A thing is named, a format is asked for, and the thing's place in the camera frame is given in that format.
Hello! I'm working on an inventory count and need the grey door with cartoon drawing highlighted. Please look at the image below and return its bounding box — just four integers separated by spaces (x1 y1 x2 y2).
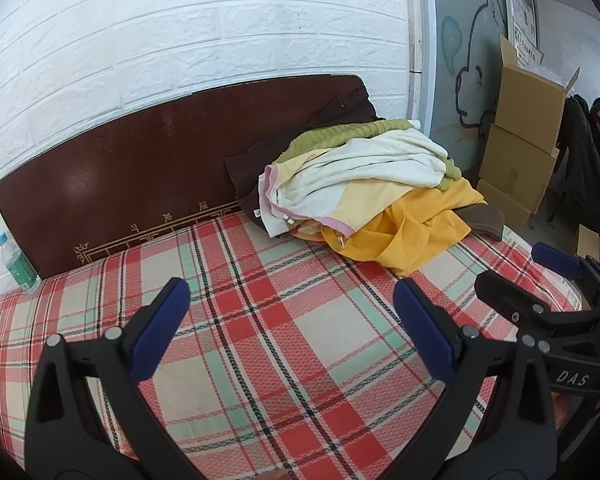
420 0 512 161

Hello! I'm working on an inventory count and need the brown cloth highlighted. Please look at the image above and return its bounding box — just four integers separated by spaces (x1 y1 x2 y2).
457 204 506 239

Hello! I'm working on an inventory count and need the dark brown wooden headboard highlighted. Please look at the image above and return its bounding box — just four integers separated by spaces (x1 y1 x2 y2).
0 74 381 281

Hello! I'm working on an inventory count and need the pile of folded clothes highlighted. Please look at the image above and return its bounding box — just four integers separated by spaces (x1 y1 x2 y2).
224 87 396 222

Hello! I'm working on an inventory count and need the green knitted sweater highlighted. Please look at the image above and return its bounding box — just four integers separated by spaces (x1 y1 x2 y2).
272 119 463 192

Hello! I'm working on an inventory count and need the dark jacket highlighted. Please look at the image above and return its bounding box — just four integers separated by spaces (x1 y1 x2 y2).
550 95 600 247

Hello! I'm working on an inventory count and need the clear water bottle green label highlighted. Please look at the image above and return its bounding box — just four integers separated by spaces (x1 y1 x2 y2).
0 232 42 295

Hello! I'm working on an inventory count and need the closed cardboard box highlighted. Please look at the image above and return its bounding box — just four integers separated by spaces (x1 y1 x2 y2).
475 178 532 231
477 122 561 213

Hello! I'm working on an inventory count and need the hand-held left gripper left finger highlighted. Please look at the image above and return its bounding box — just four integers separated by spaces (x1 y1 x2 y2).
24 276 206 480

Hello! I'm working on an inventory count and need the orange yellow garment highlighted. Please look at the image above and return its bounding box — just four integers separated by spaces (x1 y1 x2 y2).
290 180 488 277

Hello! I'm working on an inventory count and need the white and pale yellow shirt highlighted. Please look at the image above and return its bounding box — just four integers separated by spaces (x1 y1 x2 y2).
258 129 451 238

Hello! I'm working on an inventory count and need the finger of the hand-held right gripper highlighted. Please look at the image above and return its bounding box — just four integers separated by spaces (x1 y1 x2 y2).
474 271 600 347
531 242 600 312

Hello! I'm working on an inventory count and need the open cardboard box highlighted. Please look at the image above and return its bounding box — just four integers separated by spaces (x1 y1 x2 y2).
494 34 581 156

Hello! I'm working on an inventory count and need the wall poster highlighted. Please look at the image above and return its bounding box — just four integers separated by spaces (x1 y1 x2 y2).
497 0 543 68

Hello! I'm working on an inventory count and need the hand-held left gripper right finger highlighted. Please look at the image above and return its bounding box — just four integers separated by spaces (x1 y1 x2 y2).
393 277 568 480

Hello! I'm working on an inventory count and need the red plaid bed sheet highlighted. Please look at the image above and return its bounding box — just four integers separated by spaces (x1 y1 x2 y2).
0 212 581 480

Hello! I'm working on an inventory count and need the small cardboard box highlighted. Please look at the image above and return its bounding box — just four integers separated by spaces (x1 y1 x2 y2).
576 224 600 311

